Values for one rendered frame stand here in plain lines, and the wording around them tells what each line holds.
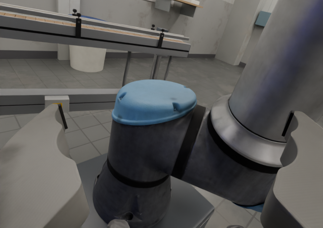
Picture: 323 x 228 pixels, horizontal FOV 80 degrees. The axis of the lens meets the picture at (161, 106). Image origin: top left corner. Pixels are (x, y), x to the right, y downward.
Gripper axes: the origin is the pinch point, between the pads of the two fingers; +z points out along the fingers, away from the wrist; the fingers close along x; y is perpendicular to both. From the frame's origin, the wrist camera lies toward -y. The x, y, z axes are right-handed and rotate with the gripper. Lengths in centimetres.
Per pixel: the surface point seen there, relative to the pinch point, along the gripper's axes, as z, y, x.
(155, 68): 118, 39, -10
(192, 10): 456, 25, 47
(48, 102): 78, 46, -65
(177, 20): 477, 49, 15
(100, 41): 95, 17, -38
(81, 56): 259, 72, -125
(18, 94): 77, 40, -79
